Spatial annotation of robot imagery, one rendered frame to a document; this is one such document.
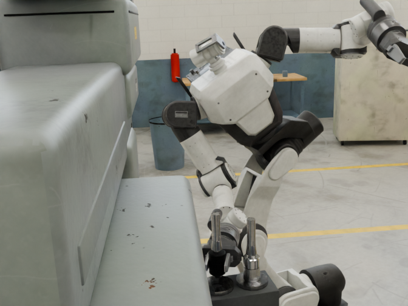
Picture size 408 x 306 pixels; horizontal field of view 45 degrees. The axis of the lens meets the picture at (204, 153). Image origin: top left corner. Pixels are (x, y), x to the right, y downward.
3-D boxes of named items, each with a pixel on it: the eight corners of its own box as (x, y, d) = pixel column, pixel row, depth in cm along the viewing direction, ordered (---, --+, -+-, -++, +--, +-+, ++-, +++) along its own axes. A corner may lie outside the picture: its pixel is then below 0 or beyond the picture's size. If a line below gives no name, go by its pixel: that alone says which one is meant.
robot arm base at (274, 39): (272, 70, 187) (248, 53, 186) (292, 41, 185) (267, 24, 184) (276, 69, 172) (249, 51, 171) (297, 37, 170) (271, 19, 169)
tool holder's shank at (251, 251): (253, 252, 137) (252, 215, 134) (259, 257, 135) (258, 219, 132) (243, 255, 136) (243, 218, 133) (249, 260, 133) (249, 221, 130)
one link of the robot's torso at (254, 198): (242, 246, 207) (283, 144, 204) (263, 264, 192) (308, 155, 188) (212, 238, 200) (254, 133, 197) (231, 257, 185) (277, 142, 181)
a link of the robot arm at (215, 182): (218, 223, 167) (214, 193, 184) (244, 209, 165) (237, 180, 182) (201, 202, 163) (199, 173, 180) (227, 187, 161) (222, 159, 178)
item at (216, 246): (222, 249, 134) (221, 211, 131) (222, 254, 131) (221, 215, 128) (210, 249, 134) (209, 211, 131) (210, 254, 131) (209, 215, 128)
